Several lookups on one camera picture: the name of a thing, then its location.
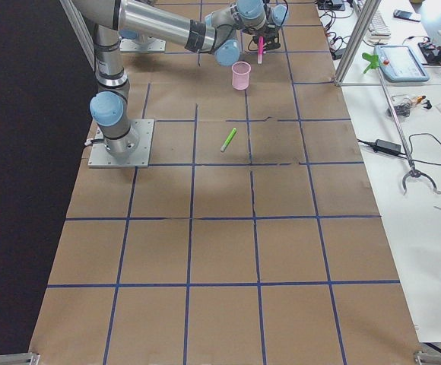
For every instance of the pink pen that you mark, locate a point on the pink pen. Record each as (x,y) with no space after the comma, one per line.
(261,49)

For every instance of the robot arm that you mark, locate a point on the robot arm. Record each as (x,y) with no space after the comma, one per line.
(143,24)
(277,14)

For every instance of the pink mesh cup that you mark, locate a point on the pink mesh cup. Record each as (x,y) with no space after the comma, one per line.
(240,75)

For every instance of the white keyboard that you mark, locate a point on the white keyboard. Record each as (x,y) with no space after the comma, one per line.
(378,29)

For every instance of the green pen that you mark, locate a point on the green pen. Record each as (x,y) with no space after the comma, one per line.
(228,140)

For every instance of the blue teach pendant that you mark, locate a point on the blue teach pendant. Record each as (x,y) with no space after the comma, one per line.
(400,64)

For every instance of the black smartphone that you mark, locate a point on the black smartphone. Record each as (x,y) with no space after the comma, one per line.
(406,15)

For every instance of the black power adapter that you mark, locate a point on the black power adapter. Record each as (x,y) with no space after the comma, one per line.
(387,147)

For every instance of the long reach grabber tool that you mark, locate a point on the long reach grabber tool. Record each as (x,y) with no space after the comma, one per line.
(413,172)

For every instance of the aluminium frame upright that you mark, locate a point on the aluminium frame upright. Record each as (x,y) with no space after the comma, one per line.
(369,9)

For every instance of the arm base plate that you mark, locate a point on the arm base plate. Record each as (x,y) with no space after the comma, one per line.
(133,150)
(148,45)

